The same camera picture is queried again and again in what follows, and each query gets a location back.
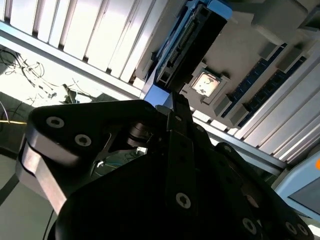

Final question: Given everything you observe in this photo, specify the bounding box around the hard disk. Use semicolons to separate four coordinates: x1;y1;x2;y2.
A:
143;0;233;110

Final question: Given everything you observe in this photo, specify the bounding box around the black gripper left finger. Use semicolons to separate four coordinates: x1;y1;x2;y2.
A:
16;92;198;218

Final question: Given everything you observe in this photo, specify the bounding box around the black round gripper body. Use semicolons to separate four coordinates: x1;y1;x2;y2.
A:
54;149;251;240

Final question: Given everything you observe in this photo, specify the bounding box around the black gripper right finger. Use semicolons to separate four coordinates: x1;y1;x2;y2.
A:
176;93;315;240

